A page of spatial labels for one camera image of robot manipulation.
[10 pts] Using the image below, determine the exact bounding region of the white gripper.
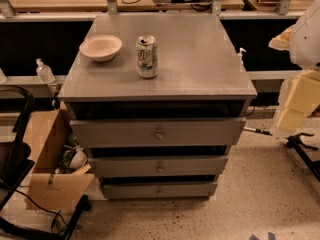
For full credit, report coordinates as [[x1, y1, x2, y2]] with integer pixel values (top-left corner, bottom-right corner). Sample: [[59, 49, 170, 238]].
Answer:
[[276, 70, 320, 132]]

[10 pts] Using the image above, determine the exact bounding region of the grey bottom drawer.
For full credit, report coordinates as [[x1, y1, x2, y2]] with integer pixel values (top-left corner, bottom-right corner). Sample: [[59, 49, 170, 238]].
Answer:
[[101, 182, 217, 200]]

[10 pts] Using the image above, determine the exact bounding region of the grey drawer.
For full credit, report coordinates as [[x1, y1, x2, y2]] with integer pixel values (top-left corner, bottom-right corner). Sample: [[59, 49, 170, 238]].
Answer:
[[101, 182, 217, 200], [89, 156, 227, 178], [70, 118, 245, 148]]

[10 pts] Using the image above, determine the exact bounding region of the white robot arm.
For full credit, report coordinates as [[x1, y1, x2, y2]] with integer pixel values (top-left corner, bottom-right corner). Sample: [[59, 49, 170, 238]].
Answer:
[[269, 0, 320, 137]]

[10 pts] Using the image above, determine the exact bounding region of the grey top drawer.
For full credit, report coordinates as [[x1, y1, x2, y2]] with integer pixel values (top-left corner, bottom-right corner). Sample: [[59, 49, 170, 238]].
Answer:
[[70, 118, 245, 148]]

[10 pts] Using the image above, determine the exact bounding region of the grey drawer cabinet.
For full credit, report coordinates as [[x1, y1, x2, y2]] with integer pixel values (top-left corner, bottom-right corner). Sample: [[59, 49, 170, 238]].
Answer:
[[59, 13, 256, 187]]

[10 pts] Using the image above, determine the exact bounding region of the grey middle drawer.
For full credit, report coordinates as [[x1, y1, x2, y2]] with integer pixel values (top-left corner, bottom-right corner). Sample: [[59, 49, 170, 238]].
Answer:
[[89, 156, 227, 178]]

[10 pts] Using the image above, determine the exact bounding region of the black stand with metal rod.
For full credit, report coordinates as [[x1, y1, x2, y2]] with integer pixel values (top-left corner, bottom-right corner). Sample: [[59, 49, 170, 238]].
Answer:
[[279, 132, 320, 182]]

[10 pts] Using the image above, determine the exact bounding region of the white pump bottle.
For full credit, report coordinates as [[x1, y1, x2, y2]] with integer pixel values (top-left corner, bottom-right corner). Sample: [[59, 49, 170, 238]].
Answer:
[[237, 47, 247, 65]]

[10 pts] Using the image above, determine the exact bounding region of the green white soda can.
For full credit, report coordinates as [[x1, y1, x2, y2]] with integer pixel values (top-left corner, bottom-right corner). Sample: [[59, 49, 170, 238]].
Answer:
[[136, 35, 158, 79]]

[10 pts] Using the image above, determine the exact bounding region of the white bowl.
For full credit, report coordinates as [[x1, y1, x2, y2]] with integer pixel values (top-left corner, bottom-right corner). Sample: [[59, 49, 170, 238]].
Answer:
[[79, 35, 122, 62]]

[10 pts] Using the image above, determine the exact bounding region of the white cup in box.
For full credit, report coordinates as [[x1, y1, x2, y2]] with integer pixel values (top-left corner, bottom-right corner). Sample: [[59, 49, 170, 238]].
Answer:
[[67, 146, 88, 170]]

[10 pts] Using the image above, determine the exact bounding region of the clear sanitizer bottle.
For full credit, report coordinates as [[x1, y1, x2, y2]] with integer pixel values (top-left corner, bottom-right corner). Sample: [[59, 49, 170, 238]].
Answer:
[[36, 58, 55, 84]]

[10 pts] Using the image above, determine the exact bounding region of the brown cardboard box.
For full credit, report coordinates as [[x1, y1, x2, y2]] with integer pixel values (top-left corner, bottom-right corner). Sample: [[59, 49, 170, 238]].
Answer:
[[25, 110, 94, 211]]

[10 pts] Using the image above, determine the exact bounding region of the black floor cable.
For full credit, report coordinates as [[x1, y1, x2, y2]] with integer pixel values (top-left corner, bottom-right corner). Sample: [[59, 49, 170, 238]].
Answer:
[[0, 180, 83, 236]]

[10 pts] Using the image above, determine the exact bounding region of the black chair frame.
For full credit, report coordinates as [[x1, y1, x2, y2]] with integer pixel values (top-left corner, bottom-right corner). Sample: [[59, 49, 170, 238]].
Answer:
[[0, 85, 91, 240]]

